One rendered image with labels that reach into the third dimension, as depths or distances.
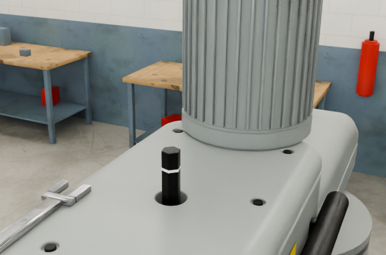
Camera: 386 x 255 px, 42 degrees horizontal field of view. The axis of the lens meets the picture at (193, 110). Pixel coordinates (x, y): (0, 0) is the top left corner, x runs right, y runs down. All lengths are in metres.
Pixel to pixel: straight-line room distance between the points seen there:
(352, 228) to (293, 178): 0.57
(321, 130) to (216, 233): 0.67
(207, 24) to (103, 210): 0.28
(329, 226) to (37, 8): 5.83
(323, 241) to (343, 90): 4.23
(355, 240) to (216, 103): 0.57
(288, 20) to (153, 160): 0.25
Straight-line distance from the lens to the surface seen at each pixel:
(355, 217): 1.23
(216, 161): 0.66
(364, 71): 4.66
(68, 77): 6.25
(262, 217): 0.55
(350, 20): 4.75
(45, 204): 0.57
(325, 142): 1.10
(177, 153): 0.55
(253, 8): 0.64
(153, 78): 4.71
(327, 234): 0.69
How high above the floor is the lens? 2.17
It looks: 20 degrees down
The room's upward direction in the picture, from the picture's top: 1 degrees clockwise
